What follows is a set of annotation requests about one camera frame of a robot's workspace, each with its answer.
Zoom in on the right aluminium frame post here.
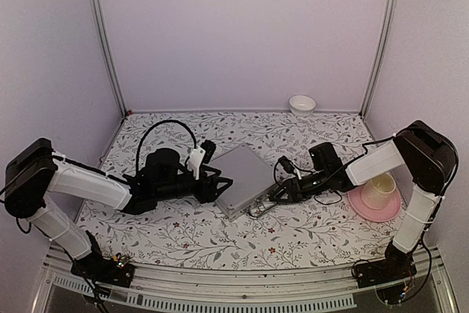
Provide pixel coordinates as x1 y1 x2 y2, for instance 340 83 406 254
360 0 398 119

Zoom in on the left aluminium frame post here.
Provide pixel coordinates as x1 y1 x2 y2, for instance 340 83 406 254
89 0 128 117

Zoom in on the floral table mat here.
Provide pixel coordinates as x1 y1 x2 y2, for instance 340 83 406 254
77 112 401 270

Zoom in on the pink plate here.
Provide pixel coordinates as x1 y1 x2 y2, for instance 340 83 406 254
348 180 401 223

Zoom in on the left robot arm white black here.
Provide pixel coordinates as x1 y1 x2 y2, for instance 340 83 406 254
1 138 233 279

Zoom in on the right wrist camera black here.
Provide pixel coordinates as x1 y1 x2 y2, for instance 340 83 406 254
273 156 302 182

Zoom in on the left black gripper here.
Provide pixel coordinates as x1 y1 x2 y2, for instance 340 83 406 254
155 168 234 205

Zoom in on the white bowl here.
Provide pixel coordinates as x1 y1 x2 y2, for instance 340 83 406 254
289 95 316 117

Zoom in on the cream cup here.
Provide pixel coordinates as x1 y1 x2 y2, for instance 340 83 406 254
361 174 396 210

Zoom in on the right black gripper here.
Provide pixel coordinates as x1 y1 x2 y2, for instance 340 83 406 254
269 169 330 204

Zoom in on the aluminium poker case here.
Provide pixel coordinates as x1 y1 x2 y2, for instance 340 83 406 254
210 144 275 221

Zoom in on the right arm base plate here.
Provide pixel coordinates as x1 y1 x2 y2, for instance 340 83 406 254
351 243 417 288

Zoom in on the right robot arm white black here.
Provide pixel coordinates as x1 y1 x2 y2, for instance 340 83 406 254
268 120 459 281

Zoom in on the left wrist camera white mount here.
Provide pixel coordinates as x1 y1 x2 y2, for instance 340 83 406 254
185 140 216 180

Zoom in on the aluminium frame post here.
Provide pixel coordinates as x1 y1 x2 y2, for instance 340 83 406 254
360 0 398 119
89 0 128 117

